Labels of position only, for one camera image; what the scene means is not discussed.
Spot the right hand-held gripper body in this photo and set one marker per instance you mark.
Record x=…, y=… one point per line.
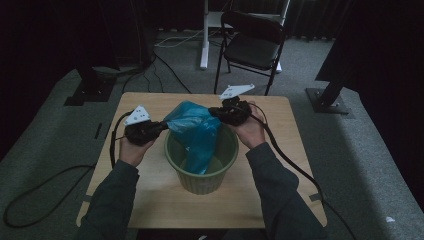
x=235, y=113

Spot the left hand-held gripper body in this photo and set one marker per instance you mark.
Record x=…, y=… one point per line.
x=141, y=133

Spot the blue plastic bag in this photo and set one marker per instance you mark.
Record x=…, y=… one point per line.
x=196, y=130

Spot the green ribbed trash bin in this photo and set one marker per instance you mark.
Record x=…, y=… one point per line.
x=206, y=183

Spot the person's left hand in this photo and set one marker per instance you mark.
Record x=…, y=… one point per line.
x=133, y=153

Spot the person's right hand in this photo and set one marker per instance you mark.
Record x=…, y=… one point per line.
x=250, y=131

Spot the small black strip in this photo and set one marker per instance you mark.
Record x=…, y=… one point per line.
x=98, y=130

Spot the black folding chair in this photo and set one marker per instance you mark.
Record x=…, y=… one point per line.
x=251, y=50

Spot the black stand base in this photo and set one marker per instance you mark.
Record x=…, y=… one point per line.
x=90, y=91
x=328, y=100

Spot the white paper scrap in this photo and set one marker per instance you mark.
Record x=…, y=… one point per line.
x=390, y=219

